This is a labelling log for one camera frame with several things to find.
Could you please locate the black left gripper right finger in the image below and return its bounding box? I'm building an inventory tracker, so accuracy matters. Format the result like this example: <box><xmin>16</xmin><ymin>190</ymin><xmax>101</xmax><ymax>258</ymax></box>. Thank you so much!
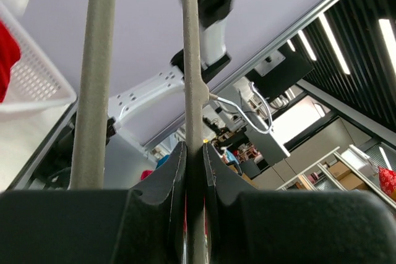
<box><xmin>203</xmin><ymin>145</ymin><xmax>395</xmax><ymax>263</ymax></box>

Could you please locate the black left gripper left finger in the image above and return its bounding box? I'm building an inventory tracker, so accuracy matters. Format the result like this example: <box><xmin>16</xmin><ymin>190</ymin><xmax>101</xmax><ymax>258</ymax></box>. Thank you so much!
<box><xmin>1</xmin><ymin>142</ymin><xmax>187</xmax><ymax>263</ymax></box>

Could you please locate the silver hanger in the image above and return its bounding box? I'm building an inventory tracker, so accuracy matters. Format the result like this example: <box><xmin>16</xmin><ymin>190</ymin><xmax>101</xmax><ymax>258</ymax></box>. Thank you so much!
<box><xmin>68</xmin><ymin>0</ymin><xmax>275</xmax><ymax>264</ymax></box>

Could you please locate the red t shirt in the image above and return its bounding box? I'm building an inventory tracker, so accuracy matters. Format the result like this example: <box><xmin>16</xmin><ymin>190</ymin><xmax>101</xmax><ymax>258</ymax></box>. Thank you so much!
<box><xmin>0</xmin><ymin>22</ymin><xmax>21</xmax><ymax>102</ymax></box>

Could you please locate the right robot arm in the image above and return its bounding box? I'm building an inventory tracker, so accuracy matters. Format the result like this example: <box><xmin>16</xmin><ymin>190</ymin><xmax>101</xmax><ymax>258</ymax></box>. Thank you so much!
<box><xmin>106</xmin><ymin>0</ymin><xmax>233</xmax><ymax>138</ymax></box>

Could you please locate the white plastic basket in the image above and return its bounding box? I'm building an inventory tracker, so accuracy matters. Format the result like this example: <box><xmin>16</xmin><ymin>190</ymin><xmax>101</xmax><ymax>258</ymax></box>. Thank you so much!
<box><xmin>1</xmin><ymin>0</ymin><xmax>77</xmax><ymax>114</ymax></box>

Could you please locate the aluminium rail frame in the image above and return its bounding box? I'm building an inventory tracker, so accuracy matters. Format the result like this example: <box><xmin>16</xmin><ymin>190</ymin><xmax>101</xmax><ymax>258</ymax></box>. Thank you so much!
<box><xmin>1</xmin><ymin>103</ymin><xmax>77</xmax><ymax>190</ymax></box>

